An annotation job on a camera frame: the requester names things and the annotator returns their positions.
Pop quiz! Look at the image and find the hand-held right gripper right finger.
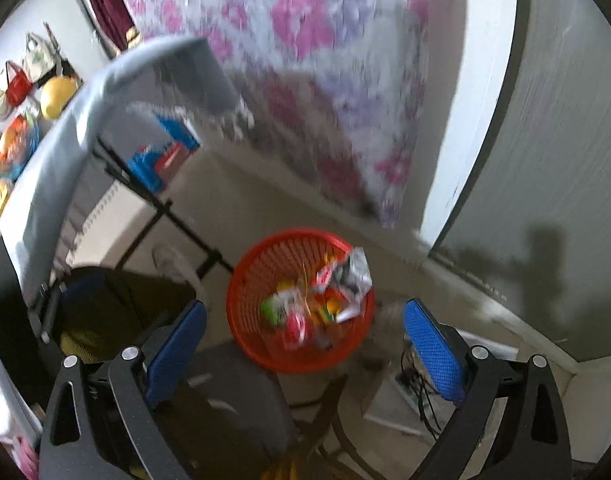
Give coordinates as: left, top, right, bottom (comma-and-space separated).
403, 298, 572, 480

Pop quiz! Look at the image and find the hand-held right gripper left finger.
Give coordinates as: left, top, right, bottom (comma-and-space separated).
39, 300, 207, 480

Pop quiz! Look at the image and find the red plastic basket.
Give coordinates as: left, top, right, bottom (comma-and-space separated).
226, 229, 376, 373

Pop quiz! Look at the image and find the silver foil wrapper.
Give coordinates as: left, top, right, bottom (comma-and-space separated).
313, 246, 373, 323

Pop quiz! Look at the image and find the orange snack packet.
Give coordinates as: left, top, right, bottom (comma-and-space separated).
310, 290, 347, 322

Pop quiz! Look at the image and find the red snack packet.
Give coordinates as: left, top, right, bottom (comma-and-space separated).
280, 310, 317, 352

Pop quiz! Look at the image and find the grey chair seat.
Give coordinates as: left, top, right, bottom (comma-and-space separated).
185, 342, 306, 463

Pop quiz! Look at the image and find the blue and red carton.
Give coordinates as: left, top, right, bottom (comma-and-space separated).
128, 112, 202, 193

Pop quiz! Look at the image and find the blue glass fruit bowl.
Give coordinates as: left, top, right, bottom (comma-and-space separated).
0, 112, 41, 181

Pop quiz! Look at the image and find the grey door panel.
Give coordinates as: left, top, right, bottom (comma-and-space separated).
428, 0, 611, 363

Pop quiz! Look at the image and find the red yellow apple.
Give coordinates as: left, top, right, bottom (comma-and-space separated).
0, 127, 27, 157

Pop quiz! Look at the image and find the yellow pomelo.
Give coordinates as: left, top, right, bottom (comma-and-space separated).
40, 77, 78, 121

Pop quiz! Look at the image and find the red handbag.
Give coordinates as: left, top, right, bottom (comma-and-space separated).
5, 60, 32, 107

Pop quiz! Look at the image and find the floral plastic sheet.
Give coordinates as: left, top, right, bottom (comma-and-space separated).
108, 0, 431, 228

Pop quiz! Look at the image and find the white printed tote bag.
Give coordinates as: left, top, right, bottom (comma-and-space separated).
24, 32, 61, 83

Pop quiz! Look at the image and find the power strip with cables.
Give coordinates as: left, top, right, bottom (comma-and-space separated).
393, 347, 449, 438

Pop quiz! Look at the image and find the black folding table frame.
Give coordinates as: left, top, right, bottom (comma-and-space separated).
92, 135, 236, 281

